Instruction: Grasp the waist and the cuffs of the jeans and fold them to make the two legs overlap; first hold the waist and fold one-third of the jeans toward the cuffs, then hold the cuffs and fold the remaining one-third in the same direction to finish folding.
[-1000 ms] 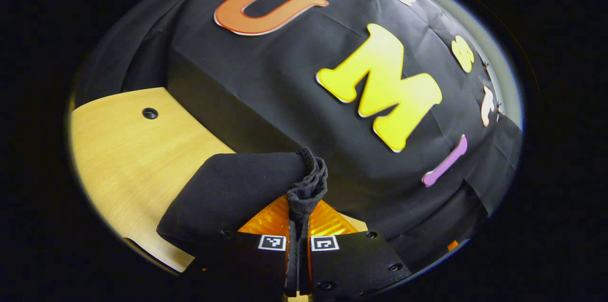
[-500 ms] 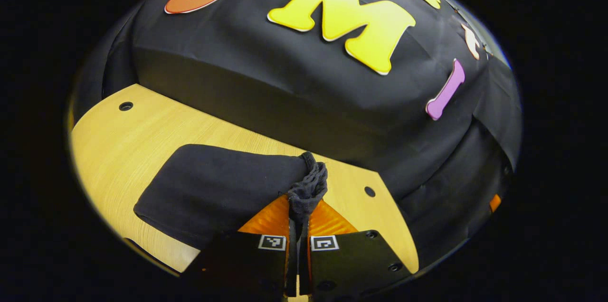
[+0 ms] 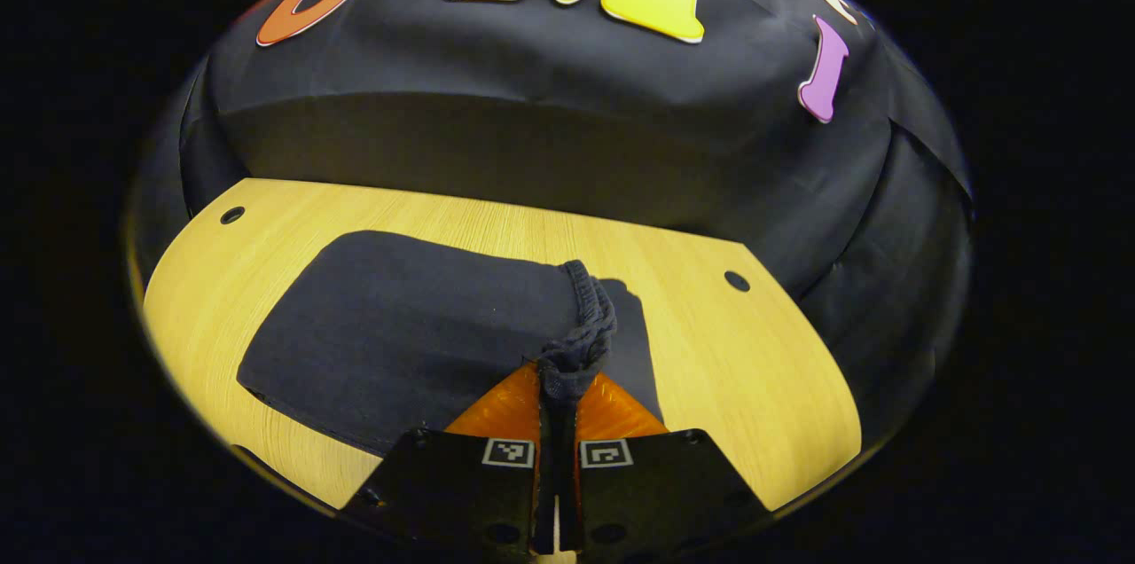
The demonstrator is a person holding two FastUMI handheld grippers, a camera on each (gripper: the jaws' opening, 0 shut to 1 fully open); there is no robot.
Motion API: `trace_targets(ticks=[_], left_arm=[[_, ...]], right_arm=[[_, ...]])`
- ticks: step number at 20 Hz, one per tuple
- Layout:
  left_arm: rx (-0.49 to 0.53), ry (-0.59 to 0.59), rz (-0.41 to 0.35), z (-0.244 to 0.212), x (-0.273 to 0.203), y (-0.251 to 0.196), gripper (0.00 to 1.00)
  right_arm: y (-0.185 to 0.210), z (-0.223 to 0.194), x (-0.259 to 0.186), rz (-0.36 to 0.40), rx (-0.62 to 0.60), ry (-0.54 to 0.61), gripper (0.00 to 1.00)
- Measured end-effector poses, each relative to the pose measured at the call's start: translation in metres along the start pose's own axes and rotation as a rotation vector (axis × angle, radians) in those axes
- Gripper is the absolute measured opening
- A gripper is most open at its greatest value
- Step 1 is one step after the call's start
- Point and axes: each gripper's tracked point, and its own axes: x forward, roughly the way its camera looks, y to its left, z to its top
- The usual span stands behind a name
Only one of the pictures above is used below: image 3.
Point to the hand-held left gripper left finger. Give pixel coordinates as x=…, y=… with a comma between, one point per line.
x=443, y=484

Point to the dark jeans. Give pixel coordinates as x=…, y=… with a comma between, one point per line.
x=417, y=325

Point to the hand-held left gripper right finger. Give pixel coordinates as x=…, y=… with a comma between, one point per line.
x=674, y=484

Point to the black backdrop cloth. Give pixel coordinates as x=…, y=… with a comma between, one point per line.
x=550, y=129

